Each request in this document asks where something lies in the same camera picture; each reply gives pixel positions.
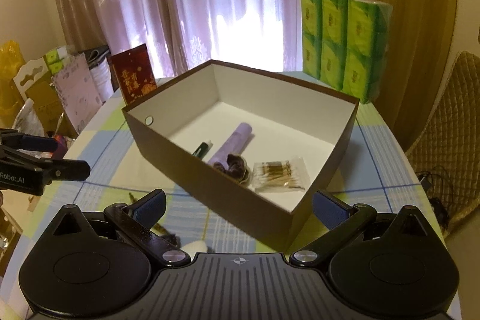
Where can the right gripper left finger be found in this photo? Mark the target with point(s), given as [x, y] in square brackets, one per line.
[135, 221]

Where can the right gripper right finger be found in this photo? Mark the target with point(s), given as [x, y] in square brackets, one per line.
[344, 223]

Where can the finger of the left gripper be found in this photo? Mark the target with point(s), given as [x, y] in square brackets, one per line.
[18, 140]
[47, 169]

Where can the cotton swab bag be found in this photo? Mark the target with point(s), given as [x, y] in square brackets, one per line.
[280, 176]

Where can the green lip gel tube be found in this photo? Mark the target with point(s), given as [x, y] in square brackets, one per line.
[202, 150]

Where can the brown hair scrunchie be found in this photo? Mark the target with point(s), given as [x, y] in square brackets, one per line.
[236, 168]

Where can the purple cream tube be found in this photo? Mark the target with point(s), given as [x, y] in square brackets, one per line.
[235, 144]

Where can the plaid tablecloth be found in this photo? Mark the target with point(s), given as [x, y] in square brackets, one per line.
[374, 170]

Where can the pink cardboard box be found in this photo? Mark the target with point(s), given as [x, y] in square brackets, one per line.
[78, 93]

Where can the brown cardboard box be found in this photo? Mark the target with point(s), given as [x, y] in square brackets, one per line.
[240, 199]

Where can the red gift box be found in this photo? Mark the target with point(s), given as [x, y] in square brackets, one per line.
[134, 73]

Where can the green tissue pack bundle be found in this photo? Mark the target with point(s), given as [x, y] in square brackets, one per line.
[344, 44]

